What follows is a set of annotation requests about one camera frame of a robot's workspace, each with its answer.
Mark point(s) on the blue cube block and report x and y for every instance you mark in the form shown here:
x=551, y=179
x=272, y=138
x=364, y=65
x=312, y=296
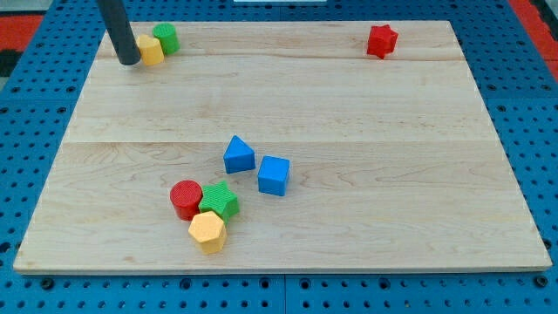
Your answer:
x=273, y=175

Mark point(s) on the blue triangle block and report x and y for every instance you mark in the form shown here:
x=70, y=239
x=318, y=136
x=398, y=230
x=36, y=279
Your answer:
x=239, y=156

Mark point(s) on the yellow hexagon block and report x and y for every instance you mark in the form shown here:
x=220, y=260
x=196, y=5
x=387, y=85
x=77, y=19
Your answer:
x=208, y=231

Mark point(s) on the green cylinder block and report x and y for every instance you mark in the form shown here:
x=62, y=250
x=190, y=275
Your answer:
x=167, y=35

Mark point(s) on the green star block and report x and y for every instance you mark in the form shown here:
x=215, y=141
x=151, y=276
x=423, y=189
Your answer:
x=219, y=199

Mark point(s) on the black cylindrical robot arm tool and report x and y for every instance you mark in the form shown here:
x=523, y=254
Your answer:
x=117, y=25

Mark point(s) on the yellow heart block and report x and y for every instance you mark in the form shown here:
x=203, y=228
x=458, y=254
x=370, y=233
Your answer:
x=151, y=52

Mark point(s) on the red cylinder block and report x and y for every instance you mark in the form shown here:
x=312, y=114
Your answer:
x=185, y=197

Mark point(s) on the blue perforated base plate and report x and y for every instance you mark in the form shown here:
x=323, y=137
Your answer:
x=511, y=72

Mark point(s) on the light wooden board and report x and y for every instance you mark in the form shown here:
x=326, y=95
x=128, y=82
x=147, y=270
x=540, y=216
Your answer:
x=395, y=165

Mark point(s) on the red star block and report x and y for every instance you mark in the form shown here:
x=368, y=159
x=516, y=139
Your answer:
x=381, y=41

